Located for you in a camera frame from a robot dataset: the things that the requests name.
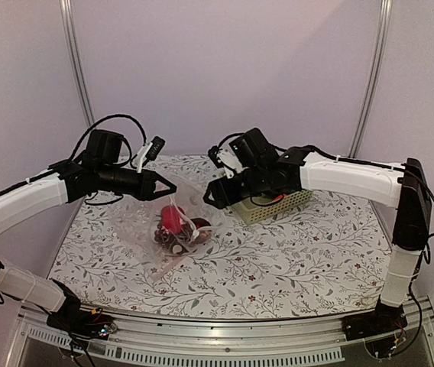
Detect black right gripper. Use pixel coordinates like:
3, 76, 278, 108
203, 164, 269, 209

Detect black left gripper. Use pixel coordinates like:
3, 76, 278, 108
98, 164, 177, 201

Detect red toy pepper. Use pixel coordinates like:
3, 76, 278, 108
160, 205, 184, 234

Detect clear pink-zipper zip bag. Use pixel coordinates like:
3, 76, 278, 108
110, 199, 185, 281

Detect dark purple toy grapes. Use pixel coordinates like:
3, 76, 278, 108
154, 223, 195, 250

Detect clear white-dotted zip bag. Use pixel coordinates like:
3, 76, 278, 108
139, 174, 225, 258

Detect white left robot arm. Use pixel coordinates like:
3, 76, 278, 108
0, 129, 177, 332

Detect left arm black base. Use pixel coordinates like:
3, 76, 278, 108
47, 280, 118, 340

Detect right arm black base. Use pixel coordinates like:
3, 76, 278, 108
342, 304, 407, 359

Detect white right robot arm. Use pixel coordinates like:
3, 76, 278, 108
203, 128, 433, 333

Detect beige perforated plastic basket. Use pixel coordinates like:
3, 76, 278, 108
231, 190, 313, 225

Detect floral patterned table mat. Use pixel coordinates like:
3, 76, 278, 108
50, 192, 390, 319

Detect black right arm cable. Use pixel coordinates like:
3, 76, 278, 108
216, 132, 434, 238

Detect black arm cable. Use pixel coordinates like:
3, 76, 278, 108
71, 113, 150, 158
216, 132, 434, 238

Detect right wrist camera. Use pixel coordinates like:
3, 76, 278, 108
208, 145, 247, 180

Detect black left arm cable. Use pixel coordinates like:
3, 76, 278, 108
71, 113, 150, 158

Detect aluminium front rail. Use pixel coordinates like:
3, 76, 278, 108
5, 297, 434, 366

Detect left aluminium frame post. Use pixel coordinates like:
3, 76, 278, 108
59, 0, 96, 127

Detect aluminium frame post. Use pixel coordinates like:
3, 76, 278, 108
59, 0, 96, 127
348, 0, 393, 158

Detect right aluminium frame post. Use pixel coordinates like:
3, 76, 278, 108
348, 0, 393, 158

